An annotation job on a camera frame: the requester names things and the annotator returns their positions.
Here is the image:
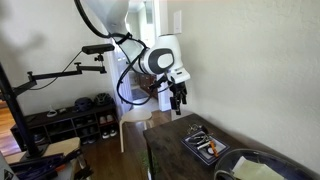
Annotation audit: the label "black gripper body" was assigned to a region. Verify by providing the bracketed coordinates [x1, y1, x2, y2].
[167, 80, 188, 98]

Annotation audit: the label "keys with orange tag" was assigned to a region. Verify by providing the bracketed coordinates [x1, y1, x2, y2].
[203, 139, 220, 158]

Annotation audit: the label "navy rectangular tray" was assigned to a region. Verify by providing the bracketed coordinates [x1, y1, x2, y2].
[180, 130, 230, 166]

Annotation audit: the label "dark wooden dresser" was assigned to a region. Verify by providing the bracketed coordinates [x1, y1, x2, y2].
[138, 73, 158, 100]

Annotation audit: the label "grey hallway rug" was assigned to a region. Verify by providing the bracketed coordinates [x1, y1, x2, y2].
[131, 87, 151, 102]

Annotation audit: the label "light wooden round stool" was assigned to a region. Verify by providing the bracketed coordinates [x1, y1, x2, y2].
[118, 107, 154, 154]

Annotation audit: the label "white cylinder stick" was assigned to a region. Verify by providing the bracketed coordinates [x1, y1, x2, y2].
[195, 139, 212, 150]

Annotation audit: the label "white panel door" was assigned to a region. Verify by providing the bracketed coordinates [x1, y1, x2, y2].
[109, 39, 134, 116]

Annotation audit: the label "dark wooden side table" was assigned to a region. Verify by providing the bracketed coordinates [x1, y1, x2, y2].
[143, 113, 254, 180]

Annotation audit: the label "black bike helmet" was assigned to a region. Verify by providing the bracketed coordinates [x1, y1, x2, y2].
[93, 92, 114, 108]

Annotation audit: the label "dark blue bike helmet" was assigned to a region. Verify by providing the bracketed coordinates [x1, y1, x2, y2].
[73, 96, 94, 113]

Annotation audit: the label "dark wooden shoe shelf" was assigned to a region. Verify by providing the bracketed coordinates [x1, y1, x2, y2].
[9, 102, 120, 152]

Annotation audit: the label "light wooden board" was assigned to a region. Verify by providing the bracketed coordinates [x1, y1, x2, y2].
[4, 136, 82, 165]

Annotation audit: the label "small white object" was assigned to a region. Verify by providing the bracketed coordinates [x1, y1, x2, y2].
[45, 105, 58, 118]

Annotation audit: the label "black stand pole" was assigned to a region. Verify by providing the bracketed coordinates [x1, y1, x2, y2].
[0, 62, 49, 159]

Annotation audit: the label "thin wire glasses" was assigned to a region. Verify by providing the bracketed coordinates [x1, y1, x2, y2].
[186, 123, 203, 134]

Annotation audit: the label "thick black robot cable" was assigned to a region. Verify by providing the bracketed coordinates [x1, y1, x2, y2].
[73, 0, 168, 106]

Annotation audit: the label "white light switch plate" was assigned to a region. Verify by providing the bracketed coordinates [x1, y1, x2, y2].
[173, 9, 183, 35]

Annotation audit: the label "black stereo camera bar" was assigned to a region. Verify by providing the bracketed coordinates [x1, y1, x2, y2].
[81, 43, 116, 56]

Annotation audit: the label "thin black camera cable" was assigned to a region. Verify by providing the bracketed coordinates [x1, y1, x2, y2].
[28, 49, 84, 92]

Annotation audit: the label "black articulated camera mount arm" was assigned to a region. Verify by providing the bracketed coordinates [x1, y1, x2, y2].
[27, 54, 108, 88]

